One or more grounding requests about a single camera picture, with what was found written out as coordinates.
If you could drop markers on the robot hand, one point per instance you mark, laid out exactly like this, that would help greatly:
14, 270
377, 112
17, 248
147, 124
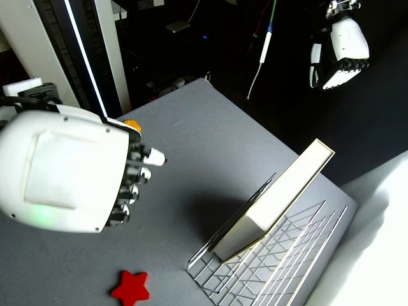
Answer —
63, 172
349, 41

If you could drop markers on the beige paperback book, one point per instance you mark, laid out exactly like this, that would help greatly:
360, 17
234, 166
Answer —
287, 197

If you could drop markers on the orange toy block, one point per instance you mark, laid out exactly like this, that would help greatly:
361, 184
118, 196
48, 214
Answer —
134, 124

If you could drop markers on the white pillar with light strip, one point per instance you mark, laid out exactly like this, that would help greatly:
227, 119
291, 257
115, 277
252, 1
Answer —
108, 63

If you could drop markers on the red star block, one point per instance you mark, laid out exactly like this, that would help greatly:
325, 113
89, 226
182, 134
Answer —
130, 288

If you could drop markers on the white body pillar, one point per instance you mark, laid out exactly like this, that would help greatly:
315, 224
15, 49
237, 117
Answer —
32, 41

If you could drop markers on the grey table cloth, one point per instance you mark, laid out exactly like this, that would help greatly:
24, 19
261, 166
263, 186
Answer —
197, 143

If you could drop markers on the small grey flat box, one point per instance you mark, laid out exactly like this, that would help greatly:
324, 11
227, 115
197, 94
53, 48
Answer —
178, 26

